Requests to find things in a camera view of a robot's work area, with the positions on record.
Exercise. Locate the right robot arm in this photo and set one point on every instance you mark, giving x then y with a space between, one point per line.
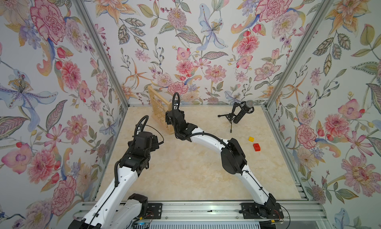
233 160

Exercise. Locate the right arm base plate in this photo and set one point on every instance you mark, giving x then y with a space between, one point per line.
257 211

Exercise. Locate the black microphone on tripod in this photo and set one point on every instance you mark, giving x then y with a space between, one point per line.
238 111

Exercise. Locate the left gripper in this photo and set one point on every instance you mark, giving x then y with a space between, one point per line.
141 133

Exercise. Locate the aluminium mounting rail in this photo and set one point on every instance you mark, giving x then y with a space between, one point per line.
171 211

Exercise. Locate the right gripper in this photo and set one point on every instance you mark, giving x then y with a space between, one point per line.
174 113

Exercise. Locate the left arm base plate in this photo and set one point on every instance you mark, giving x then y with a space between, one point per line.
150 211

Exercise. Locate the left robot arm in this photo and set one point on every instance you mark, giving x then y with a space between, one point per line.
107 212

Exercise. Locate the red toy brick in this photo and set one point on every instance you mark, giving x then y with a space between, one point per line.
256 147

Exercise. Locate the wooden jewelry display stand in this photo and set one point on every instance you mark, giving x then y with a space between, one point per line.
159 108

